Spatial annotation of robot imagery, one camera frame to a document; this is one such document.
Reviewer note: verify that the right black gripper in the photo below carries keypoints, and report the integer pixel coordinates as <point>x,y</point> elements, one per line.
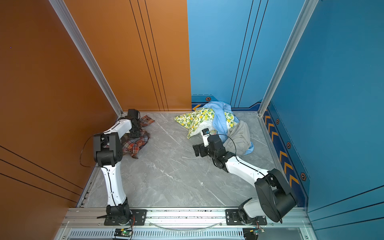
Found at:
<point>202,148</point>

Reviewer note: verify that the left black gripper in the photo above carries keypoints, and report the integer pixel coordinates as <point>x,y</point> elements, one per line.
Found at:
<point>136,135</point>

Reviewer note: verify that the red plaid cloth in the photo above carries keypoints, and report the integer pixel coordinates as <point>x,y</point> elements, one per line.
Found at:
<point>131,145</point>

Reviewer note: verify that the grey cloth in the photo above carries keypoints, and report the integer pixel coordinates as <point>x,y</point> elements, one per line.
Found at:
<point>239,140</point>

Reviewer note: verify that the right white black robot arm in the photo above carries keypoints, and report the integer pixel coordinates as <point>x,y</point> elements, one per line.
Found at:
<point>275,196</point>

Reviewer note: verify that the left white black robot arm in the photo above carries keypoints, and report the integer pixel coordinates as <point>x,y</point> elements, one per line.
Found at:
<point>108,154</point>

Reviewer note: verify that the yellow lemon print cloth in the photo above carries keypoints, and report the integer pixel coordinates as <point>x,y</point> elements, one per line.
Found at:
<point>203,118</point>

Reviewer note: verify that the light blue cloth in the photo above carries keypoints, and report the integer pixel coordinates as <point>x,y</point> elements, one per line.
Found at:
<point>220,107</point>

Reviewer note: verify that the green circuit board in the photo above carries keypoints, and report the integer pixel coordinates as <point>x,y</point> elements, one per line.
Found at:
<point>123,234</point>

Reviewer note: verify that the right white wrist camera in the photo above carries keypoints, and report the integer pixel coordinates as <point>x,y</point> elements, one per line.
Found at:
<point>205,134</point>

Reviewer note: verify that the left aluminium corner post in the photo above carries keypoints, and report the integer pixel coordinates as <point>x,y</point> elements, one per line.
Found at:
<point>75,34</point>

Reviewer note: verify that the aluminium corner post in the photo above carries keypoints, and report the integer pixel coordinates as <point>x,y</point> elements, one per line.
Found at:
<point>301,23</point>
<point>75,34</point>

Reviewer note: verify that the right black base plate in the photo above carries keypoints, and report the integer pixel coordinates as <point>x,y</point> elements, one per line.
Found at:
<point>232,216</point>

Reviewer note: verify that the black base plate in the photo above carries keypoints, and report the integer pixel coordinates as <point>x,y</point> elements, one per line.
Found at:
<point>232,216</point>
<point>138,218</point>

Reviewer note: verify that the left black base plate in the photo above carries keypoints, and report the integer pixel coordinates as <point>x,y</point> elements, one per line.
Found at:
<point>138,218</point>

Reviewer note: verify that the small board with wires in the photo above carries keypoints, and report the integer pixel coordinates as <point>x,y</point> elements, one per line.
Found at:
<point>252,233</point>

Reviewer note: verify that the aluminium mounting rail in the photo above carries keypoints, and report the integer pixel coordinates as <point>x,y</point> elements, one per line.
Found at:
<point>179,218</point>

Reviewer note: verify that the right aluminium corner post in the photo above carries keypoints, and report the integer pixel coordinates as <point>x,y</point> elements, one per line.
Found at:
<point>301,23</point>

